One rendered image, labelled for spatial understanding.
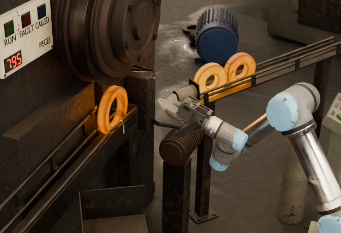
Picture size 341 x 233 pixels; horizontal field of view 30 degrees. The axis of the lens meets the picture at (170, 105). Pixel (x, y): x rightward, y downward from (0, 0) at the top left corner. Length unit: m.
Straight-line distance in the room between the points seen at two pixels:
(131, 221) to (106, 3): 0.69
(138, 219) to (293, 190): 1.07
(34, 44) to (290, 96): 0.83
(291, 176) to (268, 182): 0.43
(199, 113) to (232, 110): 1.62
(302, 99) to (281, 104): 0.08
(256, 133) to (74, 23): 0.82
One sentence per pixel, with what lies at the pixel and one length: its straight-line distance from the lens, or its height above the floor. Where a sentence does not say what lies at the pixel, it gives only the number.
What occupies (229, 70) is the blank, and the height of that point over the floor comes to 0.74.
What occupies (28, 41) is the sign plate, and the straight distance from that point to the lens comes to 1.95.
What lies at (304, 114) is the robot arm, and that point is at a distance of 2.07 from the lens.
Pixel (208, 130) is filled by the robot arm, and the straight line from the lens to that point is 2.29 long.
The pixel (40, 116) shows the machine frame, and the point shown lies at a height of 0.87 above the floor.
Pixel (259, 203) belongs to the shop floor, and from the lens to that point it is 3.13.
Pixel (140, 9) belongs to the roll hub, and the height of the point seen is 1.17.
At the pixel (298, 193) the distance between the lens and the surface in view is 2.92.
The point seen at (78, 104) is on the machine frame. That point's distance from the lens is 2.21.
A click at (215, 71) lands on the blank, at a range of 2.63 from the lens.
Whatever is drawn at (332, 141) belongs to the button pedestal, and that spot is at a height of 0.46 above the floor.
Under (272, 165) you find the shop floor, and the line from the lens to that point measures 3.42.
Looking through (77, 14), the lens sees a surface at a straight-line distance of 1.97.
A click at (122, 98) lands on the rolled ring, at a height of 0.78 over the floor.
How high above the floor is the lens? 1.87
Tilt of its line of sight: 28 degrees down
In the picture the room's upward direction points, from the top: 1 degrees clockwise
